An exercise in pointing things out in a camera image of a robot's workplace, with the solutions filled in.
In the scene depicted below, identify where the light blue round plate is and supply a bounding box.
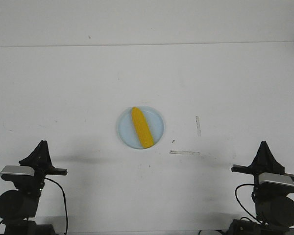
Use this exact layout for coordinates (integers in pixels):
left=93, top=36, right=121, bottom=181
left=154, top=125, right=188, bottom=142
left=117, top=106, right=165, bottom=149

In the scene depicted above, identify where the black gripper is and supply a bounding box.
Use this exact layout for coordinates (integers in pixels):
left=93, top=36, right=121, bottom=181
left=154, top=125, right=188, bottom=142
left=231, top=141, right=294, bottom=182
left=19, top=140, right=68, bottom=190

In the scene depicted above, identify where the white object at bottom edge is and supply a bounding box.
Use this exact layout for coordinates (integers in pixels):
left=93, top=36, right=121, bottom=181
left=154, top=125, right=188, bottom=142
left=198, top=230, right=223, bottom=235

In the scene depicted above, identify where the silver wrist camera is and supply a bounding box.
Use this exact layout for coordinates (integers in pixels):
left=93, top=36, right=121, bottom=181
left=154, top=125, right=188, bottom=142
left=0, top=165, right=35, bottom=177
left=258, top=172, right=294, bottom=187

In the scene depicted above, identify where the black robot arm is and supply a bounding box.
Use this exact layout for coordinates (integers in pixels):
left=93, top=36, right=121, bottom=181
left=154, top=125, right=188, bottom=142
left=0, top=140, right=69, bottom=235
left=226, top=141, right=294, bottom=235

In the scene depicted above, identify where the yellow corn cob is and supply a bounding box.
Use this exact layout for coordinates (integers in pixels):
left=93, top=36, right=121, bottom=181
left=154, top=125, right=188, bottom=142
left=131, top=107, right=154, bottom=148

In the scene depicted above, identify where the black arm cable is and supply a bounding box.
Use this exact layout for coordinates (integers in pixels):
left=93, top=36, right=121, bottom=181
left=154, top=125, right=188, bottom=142
left=0, top=178, right=69, bottom=235
left=235, top=183, right=263, bottom=225

